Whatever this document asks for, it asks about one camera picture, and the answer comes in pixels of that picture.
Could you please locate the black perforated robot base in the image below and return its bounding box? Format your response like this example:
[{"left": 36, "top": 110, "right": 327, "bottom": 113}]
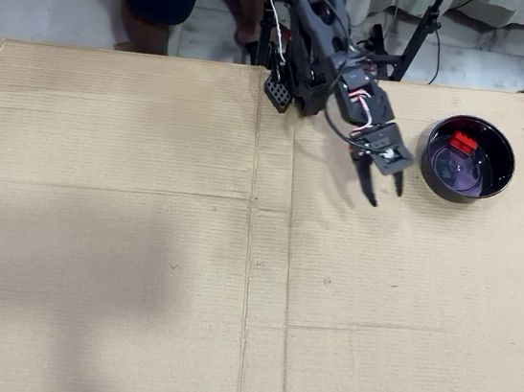
[{"left": 260, "top": 73, "right": 295, "bottom": 114}]

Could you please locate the black camera cable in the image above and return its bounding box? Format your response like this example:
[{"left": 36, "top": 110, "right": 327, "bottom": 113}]
[{"left": 320, "top": 102, "right": 366, "bottom": 147}]

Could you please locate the white cable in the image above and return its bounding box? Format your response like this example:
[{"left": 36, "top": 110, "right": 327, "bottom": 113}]
[{"left": 256, "top": 0, "right": 294, "bottom": 62}]

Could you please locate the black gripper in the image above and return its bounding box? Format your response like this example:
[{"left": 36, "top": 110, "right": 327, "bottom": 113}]
[{"left": 346, "top": 118, "right": 420, "bottom": 212}]

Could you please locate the black round plastic bowl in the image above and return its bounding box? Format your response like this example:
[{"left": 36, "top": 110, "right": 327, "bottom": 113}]
[{"left": 415, "top": 108, "right": 522, "bottom": 210}]

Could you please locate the black stand pole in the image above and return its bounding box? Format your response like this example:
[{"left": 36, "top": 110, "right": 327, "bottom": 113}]
[{"left": 252, "top": 0, "right": 278, "bottom": 68}]

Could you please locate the brown corrugated cardboard sheet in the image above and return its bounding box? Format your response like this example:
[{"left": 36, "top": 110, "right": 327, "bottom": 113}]
[{"left": 0, "top": 23, "right": 524, "bottom": 392}]

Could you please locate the thin black floor cable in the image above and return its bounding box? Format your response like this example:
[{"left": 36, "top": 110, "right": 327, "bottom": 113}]
[{"left": 423, "top": 14, "right": 448, "bottom": 88}]

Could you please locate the red lego block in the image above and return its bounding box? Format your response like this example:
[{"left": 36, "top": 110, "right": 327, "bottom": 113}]
[{"left": 446, "top": 129, "right": 479, "bottom": 158}]

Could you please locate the black tripod stand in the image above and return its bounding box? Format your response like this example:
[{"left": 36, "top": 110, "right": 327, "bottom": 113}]
[{"left": 350, "top": 0, "right": 453, "bottom": 89}]

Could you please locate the bare human leg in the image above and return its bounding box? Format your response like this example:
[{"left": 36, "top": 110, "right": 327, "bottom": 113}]
[
  {"left": 114, "top": 0, "right": 178, "bottom": 58},
  {"left": 213, "top": 0, "right": 269, "bottom": 47}
]

